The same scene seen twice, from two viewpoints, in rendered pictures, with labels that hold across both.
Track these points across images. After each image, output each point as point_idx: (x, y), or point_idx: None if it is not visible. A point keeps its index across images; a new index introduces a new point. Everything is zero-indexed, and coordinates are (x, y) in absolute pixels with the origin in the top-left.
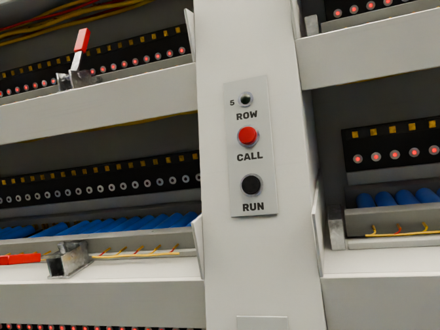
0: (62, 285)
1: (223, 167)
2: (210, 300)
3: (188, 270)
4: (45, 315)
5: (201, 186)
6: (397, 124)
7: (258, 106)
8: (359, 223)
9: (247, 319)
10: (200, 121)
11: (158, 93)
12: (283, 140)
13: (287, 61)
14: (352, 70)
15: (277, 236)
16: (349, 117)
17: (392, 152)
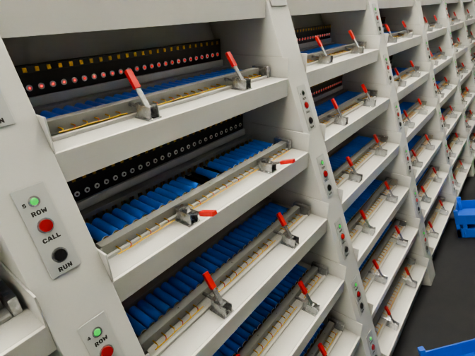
0: (279, 172)
1: (303, 116)
2: (311, 157)
3: (298, 152)
4: (272, 188)
5: (301, 123)
6: None
7: (305, 95)
8: None
9: (318, 157)
10: (295, 101)
11: (278, 90)
12: (311, 105)
13: (306, 80)
14: (312, 82)
15: (317, 133)
16: None
17: None
